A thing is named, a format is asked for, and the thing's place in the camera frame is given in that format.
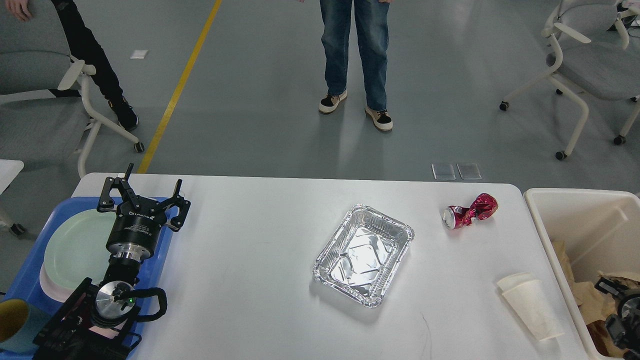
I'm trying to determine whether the pink plate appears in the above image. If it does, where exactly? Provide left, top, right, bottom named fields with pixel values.
left=39, top=264, right=83, bottom=303

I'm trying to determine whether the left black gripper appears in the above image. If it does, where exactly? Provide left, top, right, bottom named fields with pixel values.
left=96, top=162, right=191, bottom=261

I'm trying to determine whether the dark green mug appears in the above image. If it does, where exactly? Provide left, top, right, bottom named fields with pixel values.
left=0, top=298, right=51, bottom=354

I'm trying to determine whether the brown paper bag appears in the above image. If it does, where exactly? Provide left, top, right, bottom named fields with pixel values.
left=586, top=320, right=627, bottom=358
left=551, top=241, right=617, bottom=325

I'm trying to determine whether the white paper cup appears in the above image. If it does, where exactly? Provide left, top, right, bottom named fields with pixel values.
left=496, top=272, right=565, bottom=341

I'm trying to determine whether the white grey office chair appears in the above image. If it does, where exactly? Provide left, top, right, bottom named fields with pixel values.
left=499, top=0, right=639, bottom=161

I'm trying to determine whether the blue plastic tray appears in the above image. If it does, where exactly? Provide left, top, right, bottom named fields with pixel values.
left=0, top=196, right=174, bottom=360

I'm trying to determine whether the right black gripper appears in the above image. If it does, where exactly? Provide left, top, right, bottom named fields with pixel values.
left=594, top=276, right=640, bottom=351

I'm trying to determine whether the green plate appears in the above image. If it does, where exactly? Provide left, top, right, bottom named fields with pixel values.
left=44, top=209, right=116, bottom=291

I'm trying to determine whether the standing person's right hand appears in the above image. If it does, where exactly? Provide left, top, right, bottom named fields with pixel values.
left=4, top=0, right=34, bottom=22

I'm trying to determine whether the aluminium foil tray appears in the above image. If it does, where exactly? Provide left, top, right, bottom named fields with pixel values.
left=312, top=203, right=415, bottom=308

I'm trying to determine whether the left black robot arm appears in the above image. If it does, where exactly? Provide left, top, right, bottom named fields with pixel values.
left=33, top=165, right=191, bottom=360

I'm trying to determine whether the brown paper bag in bin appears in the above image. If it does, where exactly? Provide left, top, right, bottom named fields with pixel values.
left=586, top=320, right=627, bottom=358

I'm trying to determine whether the beige plastic bin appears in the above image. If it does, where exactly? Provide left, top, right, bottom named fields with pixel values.
left=523, top=187, right=640, bottom=360

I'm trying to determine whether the grey chair at left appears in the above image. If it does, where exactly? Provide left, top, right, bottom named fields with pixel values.
left=0, top=0, right=146, bottom=237

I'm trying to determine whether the floor outlet plate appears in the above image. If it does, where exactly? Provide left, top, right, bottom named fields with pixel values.
left=431, top=162, right=457, bottom=181
left=456, top=162, right=483, bottom=180

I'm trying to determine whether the standing person in black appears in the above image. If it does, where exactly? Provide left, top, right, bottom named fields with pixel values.
left=4, top=0, right=140, bottom=132

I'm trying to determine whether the red foil wrapper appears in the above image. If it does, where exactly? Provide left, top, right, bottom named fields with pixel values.
left=441, top=193, right=499, bottom=230

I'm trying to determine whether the brown paper ball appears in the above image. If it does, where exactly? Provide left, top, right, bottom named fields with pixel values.
left=598, top=271, right=640, bottom=289

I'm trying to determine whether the left floor outlet plate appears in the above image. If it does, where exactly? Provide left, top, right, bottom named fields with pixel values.
left=431, top=162, right=457, bottom=181

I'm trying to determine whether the right floor outlet plate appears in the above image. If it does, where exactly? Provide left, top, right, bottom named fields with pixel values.
left=456, top=162, right=483, bottom=180

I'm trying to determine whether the white paper scrap on floor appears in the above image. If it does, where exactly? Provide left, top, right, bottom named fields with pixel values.
left=129, top=49, right=149, bottom=60

